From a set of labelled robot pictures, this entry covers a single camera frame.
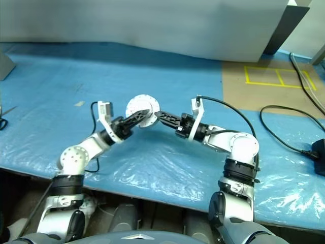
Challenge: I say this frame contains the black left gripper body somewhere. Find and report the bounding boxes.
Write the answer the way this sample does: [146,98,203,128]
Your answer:
[111,116,135,140]

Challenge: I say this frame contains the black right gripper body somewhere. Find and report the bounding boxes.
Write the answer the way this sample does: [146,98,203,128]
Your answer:
[175,113,196,139]

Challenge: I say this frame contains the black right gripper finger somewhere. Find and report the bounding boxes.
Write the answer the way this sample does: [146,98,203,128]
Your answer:
[158,117,182,131]
[154,111,182,124]

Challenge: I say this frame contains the blue plastic table sheet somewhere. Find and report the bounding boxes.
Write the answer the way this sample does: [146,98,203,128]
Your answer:
[0,42,325,232]

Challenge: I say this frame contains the brown cardboard mat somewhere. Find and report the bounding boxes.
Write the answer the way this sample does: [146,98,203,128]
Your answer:
[221,59,325,119]

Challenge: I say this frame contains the white wrapped bundle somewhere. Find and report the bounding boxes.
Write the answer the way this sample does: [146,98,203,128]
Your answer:
[80,195,99,217]

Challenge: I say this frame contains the grey rounded cylinder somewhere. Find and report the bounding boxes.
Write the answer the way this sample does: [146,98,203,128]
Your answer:
[109,204,140,232]
[183,215,212,244]

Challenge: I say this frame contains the white backdrop board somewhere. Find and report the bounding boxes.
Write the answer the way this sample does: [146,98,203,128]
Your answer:
[0,0,290,63]

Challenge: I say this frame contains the yellow tape rectangle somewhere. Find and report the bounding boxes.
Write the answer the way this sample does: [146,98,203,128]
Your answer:
[244,66,317,91]

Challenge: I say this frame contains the grey robot torso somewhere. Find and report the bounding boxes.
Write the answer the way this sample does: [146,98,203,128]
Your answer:
[63,230,204,244]

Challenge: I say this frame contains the grey metal block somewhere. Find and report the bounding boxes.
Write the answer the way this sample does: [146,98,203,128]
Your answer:
[0,52,16,81]

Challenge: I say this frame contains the black power adapter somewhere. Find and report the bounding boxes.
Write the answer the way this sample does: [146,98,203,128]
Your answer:
[311,138,325,176]

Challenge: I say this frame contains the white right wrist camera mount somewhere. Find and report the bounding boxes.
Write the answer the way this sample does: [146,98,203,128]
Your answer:
[186,96,205,140]

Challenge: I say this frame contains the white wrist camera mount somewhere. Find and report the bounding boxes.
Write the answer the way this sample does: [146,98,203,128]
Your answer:
[97,101,125,143]
[186,96,205,140]

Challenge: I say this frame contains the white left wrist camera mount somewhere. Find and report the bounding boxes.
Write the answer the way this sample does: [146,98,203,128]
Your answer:
[97,101,125,143]

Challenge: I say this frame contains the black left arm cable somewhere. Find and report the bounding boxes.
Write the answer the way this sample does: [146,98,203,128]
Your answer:
[84,101,102,173]

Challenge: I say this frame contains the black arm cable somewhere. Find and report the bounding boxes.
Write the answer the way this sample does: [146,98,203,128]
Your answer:
[84,101,102,173]
[197,95,262,184]

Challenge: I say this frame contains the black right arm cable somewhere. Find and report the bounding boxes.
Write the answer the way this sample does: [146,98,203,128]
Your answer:
[197,95,262,184]

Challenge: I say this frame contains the black handled scissors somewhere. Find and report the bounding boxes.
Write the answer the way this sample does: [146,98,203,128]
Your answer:
[0,105,18,132]

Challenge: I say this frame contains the thin black cable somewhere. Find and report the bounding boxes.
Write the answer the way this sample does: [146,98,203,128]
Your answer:
[289,52,325,115]

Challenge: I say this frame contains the black power cable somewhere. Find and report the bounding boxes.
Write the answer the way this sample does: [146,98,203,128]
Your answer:
[259,105,325,157]

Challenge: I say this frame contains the thin grey cable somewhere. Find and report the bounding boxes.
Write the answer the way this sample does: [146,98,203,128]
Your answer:
[290,53,325,112]

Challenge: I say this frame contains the grey metal post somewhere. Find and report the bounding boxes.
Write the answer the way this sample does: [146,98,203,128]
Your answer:
[311,44,325,66]

